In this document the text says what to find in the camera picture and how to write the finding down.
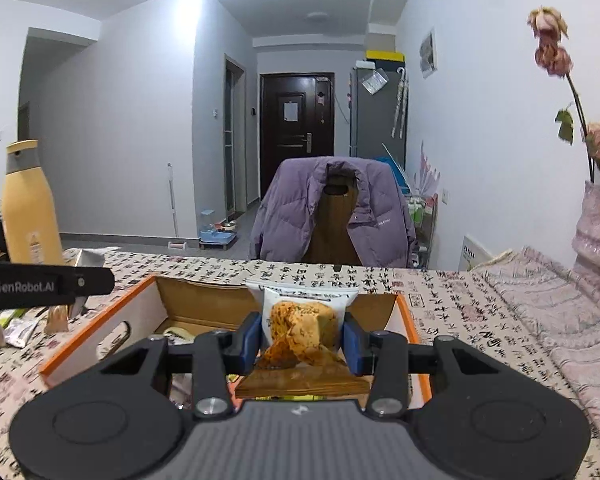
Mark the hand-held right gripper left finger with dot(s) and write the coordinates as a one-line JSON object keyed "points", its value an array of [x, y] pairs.
{"points": [[252, 342]]}

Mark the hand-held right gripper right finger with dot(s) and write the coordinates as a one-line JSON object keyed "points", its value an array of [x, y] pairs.
{"points": [[352, 347]]}

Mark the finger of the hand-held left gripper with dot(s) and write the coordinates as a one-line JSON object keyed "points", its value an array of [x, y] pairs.
{"points": [[97, 281]]}

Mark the brown and white cookie packet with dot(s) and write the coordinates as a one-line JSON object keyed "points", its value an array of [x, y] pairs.
{"points": [[300, 320]]}

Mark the red printed cardboard box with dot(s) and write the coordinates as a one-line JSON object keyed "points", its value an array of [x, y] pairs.
{"points": [[200, 300]]}

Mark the small green wafer packet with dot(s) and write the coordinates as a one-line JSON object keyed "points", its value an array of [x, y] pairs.
{"points": [[17, 316]]}

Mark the small cookie packet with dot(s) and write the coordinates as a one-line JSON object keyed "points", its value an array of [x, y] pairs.
{"points": [[57, 319]]}

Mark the small white sachet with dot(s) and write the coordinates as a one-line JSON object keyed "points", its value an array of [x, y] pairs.
{"points": [[20, 334]]}

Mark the green snack packet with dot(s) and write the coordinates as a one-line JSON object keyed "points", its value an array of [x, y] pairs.
{"points": [[180, 334]]}

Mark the yellow bottle with grey cap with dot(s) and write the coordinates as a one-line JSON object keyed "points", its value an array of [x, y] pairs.
{"points": [[30, 210]]}

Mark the white mop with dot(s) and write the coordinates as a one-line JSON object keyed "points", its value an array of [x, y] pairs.
{"points": [[171, 205]]}

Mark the blue pet feeder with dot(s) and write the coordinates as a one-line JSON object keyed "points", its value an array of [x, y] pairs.
{"points": [[217, 235]]}

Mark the wooden chair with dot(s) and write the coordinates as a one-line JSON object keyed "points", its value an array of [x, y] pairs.
{"points": [[330, 232]]}

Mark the purple puffer jacket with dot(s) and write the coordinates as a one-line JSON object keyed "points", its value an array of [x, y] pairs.
{"points": [[280, 210]]}

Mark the metal storage rack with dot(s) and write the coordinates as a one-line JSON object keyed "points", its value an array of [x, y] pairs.
{"points": [[422, 230]]}

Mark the dark brown entrance door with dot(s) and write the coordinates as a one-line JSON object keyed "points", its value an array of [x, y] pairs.
{"points": [[290, 160]]}

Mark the grey interior door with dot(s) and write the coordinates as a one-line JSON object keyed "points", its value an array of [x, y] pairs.
{"points": [[232, 135]]}

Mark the pink quilted blanket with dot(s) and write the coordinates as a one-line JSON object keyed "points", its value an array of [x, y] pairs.
{"points": [[555, 300]]}

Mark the grey refrigerator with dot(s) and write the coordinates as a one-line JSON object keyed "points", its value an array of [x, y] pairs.
{"points": [[375, 125]]}

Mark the paper notice on door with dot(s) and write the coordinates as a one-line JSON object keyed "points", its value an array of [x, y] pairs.
{"points": [[291, 111]]}

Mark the folded umbrellas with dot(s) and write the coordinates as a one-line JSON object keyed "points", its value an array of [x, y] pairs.
{"points": [[400, 105]]}

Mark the clear plastic bag on refrigerator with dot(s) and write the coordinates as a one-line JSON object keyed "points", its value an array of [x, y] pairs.
{"points": [[375, 81]]}

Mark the pink textured vase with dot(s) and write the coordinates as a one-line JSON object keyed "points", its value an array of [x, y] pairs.
{"points": [[597, 230]]}

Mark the yellow and black box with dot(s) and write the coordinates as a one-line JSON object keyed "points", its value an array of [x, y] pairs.
{"points": [[384, 57]]}

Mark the round ceiling lamp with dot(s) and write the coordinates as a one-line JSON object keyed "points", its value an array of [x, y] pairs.
{"points": [[316, 17]]}

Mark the bunch of dried roses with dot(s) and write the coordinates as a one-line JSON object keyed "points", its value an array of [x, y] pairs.
{"points": [[552, 55]]}

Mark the white wall outlet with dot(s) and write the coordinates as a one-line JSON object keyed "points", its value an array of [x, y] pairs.
{"points": [[446, 196]]}

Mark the pink feather wall sticker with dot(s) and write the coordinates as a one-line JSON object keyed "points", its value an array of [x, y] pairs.
{"points": [[426, 170]]}

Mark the framed wall picture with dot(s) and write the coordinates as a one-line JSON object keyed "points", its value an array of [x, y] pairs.
{"points": [[428, 52]]}

